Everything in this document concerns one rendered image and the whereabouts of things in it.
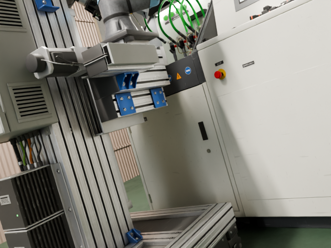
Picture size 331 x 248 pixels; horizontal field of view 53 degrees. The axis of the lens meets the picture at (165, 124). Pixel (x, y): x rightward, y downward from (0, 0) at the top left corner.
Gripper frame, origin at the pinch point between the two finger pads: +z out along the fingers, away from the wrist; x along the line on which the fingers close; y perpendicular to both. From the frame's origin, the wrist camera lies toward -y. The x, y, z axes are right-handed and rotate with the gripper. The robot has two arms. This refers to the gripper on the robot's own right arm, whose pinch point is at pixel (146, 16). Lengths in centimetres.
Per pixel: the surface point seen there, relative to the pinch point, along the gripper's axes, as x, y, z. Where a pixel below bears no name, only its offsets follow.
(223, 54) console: 37, -3, 35
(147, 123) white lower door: -26, -3, 56
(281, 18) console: 68, -3, 30
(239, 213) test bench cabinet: 20, -3, 114
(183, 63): 13.0, -3.0, 31.3
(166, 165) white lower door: -21, -3, 84
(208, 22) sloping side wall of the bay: 23.1, -20.8, 12.6
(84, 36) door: -242, -143, -81
